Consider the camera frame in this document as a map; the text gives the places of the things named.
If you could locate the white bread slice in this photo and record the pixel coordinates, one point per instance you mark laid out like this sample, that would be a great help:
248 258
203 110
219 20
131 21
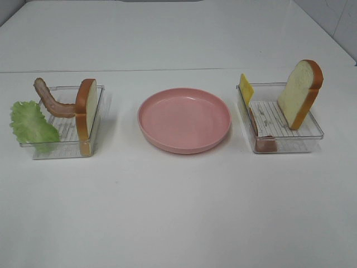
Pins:
300 92
85 109

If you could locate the brown bacon strip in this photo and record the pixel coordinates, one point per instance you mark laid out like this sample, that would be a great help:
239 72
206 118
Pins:
262 146
56 108

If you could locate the green lettuce leaf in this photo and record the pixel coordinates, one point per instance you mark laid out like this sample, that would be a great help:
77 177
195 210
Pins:
30 126

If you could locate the pink round plate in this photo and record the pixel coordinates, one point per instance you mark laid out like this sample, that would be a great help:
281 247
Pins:
184 120

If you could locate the yellow cheese slice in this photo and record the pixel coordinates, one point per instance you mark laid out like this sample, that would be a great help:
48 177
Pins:
246 89

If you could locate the clear right plastic container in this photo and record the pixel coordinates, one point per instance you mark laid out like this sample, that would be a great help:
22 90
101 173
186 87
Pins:
271 121

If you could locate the clear plastic container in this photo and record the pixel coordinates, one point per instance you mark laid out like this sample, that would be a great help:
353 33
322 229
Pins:
69 145
271 121

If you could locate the clear left plastic container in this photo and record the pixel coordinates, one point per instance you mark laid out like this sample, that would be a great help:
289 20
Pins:
69 145

